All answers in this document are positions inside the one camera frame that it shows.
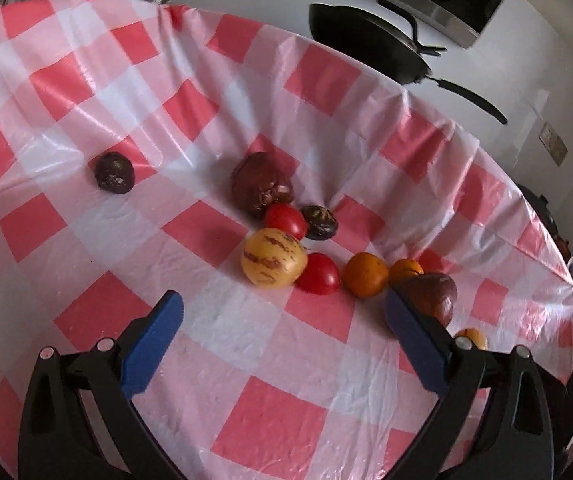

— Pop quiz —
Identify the small orange mandarin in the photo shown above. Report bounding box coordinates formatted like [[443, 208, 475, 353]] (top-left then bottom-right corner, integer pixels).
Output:
[[453, 328, 488, 352]]

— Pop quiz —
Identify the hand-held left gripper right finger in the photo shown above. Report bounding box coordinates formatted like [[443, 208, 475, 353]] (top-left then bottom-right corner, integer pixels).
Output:
[[384, 287, 556, 480]]

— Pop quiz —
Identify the red tomato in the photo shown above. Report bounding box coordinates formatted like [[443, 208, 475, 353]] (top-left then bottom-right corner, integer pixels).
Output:
[[295, 253, 341, 296], [265, 202, 308, 241]]

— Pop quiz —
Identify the dark brown water chestnut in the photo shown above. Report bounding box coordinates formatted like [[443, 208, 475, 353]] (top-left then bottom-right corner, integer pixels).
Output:
[[94, 152, 136, 193], [300, 205, 339, 240]]

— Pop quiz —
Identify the wall socket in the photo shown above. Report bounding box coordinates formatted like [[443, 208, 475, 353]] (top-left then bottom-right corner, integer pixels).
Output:
[[539, 121, 568, 167]]

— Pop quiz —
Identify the dark pot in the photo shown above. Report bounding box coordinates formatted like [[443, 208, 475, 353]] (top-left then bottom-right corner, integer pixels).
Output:
[[519, 185, 573, 261]]

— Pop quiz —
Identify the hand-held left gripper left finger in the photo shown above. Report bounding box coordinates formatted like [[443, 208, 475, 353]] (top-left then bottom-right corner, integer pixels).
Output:
[[18, 290, 186, 480]]

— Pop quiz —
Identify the yellow striped pepino melon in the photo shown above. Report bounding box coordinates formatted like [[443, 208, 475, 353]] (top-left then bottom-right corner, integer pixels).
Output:
[[240, 227, 309, 289]]

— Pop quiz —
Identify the black wok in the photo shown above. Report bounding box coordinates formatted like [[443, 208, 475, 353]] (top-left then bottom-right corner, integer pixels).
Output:
[[309, 0, 509, 126]]

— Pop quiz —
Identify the red white checkered tablecloth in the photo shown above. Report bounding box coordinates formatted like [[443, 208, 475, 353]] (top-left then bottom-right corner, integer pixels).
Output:
[[0, 0, 573, 480]]

